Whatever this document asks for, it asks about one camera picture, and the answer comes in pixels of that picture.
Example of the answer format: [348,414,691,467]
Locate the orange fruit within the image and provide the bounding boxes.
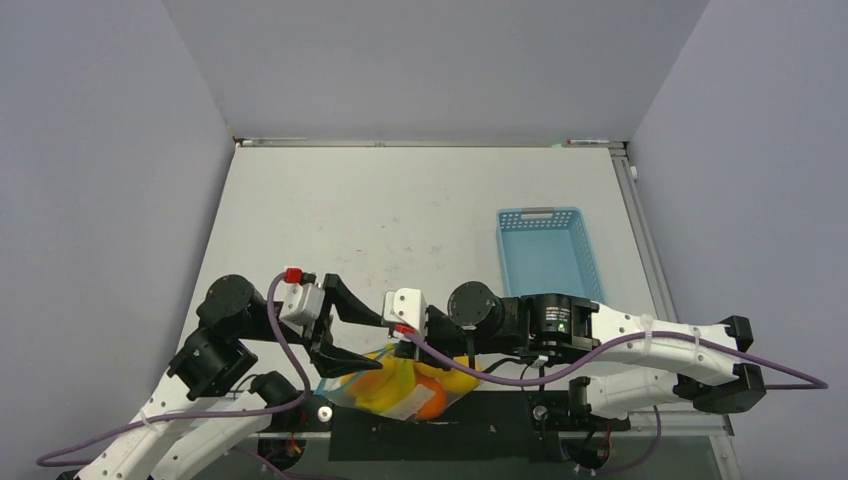
[415,377,448,421]

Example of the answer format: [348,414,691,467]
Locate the light blue plastic basket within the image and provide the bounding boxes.
[496,207,606,303]

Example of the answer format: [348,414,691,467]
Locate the aluminium right frame rail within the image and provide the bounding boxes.
[608,142,678,322]

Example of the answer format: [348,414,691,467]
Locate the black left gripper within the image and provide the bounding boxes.
[236,276,386,372]

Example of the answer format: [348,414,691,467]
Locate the yellow banana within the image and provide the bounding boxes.
[341,356,398,398]
[355,359,416,415]

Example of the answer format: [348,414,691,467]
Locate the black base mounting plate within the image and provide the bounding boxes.
[245,390,631,469]

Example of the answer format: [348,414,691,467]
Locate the aluminium frame rail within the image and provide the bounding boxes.
[608,142,678,322]
[237,391,732,443]

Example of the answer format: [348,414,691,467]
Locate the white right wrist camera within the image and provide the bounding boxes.
[382,288,428,334]

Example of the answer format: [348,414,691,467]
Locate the aluminium front frame rail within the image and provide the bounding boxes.
[237,391,732,443]

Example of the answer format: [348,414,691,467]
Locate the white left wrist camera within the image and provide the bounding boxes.
[278,267,325,327]

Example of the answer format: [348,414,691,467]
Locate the clear zip top bag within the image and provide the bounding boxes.
[316,344,481,422]

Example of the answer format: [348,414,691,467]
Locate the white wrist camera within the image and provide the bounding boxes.
[382,288,428,334]
[278,267,325,327]

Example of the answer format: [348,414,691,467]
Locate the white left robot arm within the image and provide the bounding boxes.
[36,268,384,479]

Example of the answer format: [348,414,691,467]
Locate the yellow lemon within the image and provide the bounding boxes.
[438,368,482,397]

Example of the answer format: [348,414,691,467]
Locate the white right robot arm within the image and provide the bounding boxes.
[423,281,766,428]

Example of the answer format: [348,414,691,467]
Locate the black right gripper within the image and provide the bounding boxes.
[395,305,517,371]

